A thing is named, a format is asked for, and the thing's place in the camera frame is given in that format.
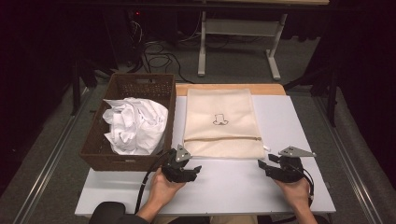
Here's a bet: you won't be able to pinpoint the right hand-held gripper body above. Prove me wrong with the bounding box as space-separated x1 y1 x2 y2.
271 146 318 184

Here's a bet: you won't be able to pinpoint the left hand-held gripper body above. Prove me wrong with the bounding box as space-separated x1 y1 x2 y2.
161 144 192 184

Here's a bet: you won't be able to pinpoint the white shirt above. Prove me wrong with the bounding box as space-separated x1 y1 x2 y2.
102 97 169 156

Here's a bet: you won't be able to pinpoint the beige mesh laundry bag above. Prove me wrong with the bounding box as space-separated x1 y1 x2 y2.
182 88 271 161

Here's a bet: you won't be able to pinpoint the brown woven basket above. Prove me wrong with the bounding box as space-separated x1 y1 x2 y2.
78 73 177 173

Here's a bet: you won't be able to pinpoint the person's left hand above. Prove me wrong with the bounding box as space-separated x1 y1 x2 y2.
149 167 187 209

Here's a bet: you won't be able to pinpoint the person's right hand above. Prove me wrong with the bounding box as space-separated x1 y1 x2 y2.
274 176 312 213

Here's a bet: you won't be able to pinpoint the white flat board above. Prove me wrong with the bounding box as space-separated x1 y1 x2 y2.
74 94 336 217

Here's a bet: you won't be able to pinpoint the person's beige pants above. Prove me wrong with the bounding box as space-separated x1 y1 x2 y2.
152 215 260 224

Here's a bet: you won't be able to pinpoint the black metal stand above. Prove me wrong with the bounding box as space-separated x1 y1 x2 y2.
283 66 339 128
70 59 115 117

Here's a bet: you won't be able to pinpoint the black device with red light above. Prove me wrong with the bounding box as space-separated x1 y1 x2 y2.
125 8 148 20

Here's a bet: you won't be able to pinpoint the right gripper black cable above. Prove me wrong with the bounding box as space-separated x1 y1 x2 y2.
292 163 316 208

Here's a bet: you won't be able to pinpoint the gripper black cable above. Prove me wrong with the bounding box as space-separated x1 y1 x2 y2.
292 163 316 208
134 148 176 215

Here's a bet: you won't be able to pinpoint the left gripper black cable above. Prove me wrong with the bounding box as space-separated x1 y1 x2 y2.
134 148 176 215

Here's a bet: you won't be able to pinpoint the metal floor rail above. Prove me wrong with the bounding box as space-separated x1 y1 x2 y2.
311 96 386 224
12 90 92 224

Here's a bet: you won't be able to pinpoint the black floor cable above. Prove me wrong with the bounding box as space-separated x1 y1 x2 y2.
141 40 195 84

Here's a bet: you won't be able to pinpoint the white metal desk frame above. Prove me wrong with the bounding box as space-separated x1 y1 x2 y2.
197 0 331 81

